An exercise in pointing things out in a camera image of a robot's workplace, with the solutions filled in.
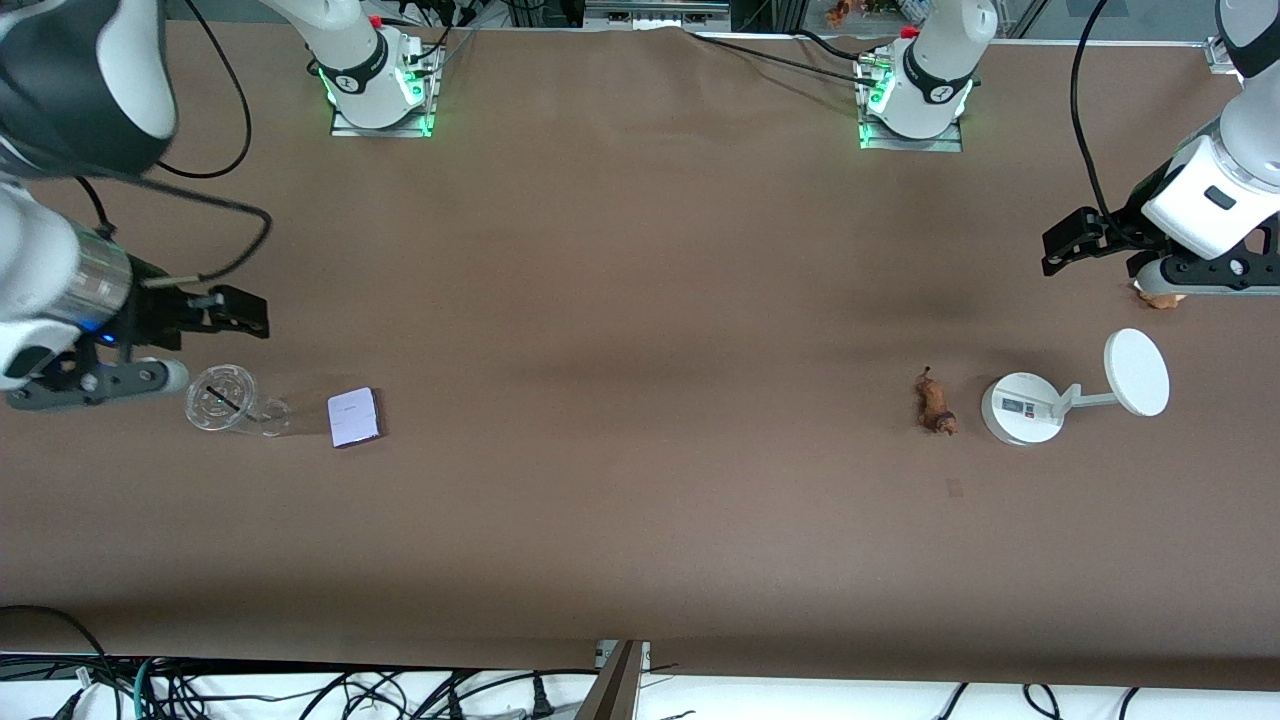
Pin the white desk lamp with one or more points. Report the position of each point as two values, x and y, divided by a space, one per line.
1020 410

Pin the lilac folding phone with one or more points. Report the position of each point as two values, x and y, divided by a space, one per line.
352 418

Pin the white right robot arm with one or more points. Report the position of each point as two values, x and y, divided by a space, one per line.
50 260

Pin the brown table cover mat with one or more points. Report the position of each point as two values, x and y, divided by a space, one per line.
640 520

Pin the black power plug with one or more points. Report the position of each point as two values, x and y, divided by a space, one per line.
541 705

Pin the black straw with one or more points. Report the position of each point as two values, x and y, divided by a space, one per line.
222 397

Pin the clear plastic cup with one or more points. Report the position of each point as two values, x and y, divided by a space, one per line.
235 420

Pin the brown lion statue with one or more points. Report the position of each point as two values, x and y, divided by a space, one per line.
935 405

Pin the aluminium profile beam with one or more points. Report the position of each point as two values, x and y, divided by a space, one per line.
610 690

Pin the brown plush toy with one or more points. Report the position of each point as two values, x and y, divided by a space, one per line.
1160 300

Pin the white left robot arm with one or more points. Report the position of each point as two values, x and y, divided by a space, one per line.
940 60

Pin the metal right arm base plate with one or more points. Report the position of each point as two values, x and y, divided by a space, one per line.
400 130

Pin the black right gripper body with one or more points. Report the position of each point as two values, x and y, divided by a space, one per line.
153 312

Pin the grey metal device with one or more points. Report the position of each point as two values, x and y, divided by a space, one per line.
655 12

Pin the small orange figurine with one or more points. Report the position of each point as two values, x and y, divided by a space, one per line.
838 12

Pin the white metal bracket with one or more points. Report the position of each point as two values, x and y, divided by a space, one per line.
640 652

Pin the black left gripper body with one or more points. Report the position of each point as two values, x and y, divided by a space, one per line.
1128 223

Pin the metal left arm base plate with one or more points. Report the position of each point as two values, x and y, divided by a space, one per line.
900 145

